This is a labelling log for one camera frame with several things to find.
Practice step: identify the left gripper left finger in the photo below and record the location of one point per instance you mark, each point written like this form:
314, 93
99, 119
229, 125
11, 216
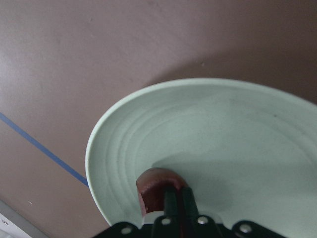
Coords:
164, 226

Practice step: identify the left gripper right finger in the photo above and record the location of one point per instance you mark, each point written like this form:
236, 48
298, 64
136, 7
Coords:
198, 225

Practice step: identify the brown bun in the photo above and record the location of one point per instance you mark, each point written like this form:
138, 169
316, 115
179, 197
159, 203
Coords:
151, 186

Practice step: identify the light green plate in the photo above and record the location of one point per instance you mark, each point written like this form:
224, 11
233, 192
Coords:
248, 152

